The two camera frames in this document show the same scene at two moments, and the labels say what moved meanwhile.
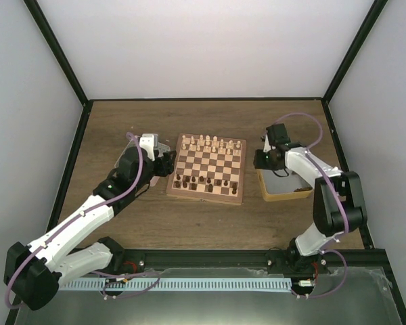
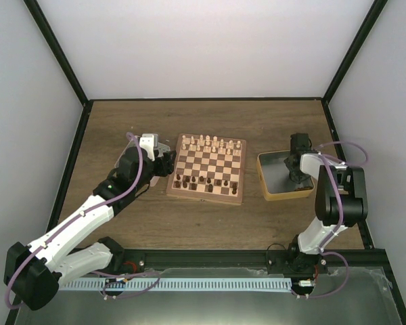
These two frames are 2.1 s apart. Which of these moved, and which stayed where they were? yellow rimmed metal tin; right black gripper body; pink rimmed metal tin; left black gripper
Moved: right black gripper body
Stayed: yellow rimmed metal tin; left black gripper; pink rimmed metal tin
